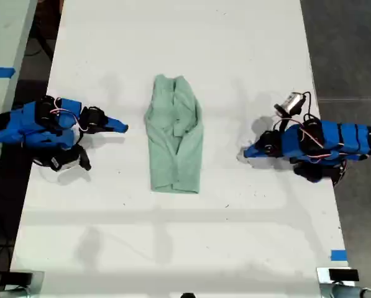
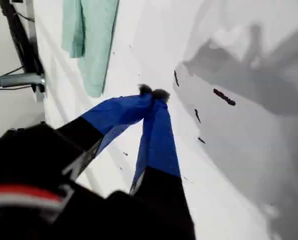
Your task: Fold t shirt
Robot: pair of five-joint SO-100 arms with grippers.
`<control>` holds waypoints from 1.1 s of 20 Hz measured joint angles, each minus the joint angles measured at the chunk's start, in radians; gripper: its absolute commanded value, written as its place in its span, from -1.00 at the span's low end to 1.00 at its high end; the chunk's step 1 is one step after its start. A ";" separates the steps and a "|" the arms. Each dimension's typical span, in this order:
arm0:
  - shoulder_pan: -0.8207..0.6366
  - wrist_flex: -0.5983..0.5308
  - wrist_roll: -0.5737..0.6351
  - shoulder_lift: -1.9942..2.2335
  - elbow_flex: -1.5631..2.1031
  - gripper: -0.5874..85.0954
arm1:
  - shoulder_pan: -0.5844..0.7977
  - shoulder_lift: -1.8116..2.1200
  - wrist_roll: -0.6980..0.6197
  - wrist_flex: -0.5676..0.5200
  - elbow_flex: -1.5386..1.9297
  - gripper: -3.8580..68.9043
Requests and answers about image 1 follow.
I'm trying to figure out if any pale green T-shirt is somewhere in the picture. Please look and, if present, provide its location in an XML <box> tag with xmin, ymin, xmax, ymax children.
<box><xmin>144</xmin><ymin>73</ymin><xmax>204</xmax><ymax>195</ymax></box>

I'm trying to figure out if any pale side table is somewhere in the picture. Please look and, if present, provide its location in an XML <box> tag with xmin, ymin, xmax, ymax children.
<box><xmin>0</xmin><ymin>0</ymin><xmax>39</xmax><ymax>199</ymax></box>

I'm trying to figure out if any small black box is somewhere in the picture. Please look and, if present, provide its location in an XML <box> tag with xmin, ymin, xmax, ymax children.
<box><xmin>7</xmin><ymin>271</ymin><xmax>34</xmax><ymax>286</ymax></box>
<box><xmin>328</xmin><ymin>269</ymin><xmax>359</xmax><ymax>282</ymax></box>

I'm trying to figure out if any grey metal pipe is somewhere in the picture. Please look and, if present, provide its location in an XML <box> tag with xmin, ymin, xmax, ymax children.
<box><xmin>0</xmin><ymin>287</ymin><xmax>34</xmax><ymax>298</ymax></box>
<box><xmin>320</xmin><ymin>284</ymin><xmax>371</xmax><ymax>298</ymax></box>

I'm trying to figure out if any black camera stalk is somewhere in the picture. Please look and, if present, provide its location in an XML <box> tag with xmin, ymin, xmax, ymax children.
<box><xmin>277</xmin><ymin>112</ymin><xmax>298</xmax><ymax>135</ymax></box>
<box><xmin>75</xmin><ymin>144</ymin><xmax>92</xmax><ymax>171</ymax></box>

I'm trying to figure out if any silver gripper camera box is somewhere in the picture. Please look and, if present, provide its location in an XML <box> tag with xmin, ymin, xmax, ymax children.
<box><xmin>273</xmin><ymin>92</ymin><xmax>307</xmax><ymax>118</ymax></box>

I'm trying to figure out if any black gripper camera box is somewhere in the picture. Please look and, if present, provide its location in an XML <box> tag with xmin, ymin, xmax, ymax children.
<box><xmin>49</xmin><ymin>152</ymin><xmax>80</xmax><ymax>172</ymax></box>

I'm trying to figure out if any silver metal bracket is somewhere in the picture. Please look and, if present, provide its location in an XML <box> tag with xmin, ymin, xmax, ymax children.
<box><xmin>316</xmin><ymin>266</ymin><xmax>360</xmax><ymax>285</ymax></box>
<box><xmin>29</xmin><ymin>270</ymin><xmax>45</xmax><ymax>298</ymax></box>

